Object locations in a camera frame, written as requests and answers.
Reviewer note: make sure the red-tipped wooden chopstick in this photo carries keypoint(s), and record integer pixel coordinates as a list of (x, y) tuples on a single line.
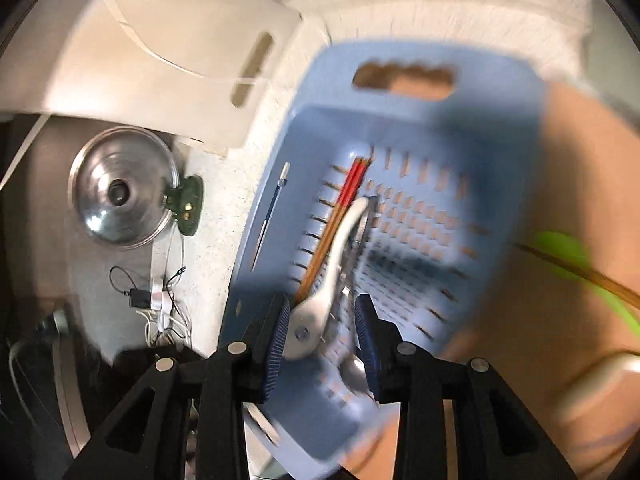
[(350, 185), (620, 291), (360, 175)]

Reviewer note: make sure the dark green lid clip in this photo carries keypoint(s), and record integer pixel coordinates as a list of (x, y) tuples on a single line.
[(190, 195)]

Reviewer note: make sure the green plastic spoon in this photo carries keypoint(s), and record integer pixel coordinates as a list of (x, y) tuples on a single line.
[(562, 250)]

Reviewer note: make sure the blue plastic basket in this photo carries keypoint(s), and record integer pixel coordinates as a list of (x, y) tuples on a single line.
[(450, 125)]

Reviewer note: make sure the white plastic cutting board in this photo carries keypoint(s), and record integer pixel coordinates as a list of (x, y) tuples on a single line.
[(150, 20)]

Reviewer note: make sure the thin blue pen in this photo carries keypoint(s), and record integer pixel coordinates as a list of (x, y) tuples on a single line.
[(270, 210)]

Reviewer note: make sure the metal fork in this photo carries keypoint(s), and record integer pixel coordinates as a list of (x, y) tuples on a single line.
[(362, 232)]

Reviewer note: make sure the white ceramic spoon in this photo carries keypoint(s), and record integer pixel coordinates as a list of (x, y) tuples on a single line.
[(600, 380), (332, 260)]

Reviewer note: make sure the glass and steel pot lid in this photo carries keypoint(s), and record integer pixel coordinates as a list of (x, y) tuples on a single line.
[(100, 200)]

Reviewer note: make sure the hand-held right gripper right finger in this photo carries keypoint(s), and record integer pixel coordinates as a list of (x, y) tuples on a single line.
[(367, 355)]

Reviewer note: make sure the small black adapter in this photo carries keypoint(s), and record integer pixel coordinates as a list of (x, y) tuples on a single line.
[(139, 298)]

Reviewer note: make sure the brown mat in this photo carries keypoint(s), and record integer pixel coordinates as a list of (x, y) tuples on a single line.
[(590, 185)]

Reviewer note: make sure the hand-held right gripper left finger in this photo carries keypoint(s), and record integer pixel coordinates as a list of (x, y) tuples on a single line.
[(276, 355)]

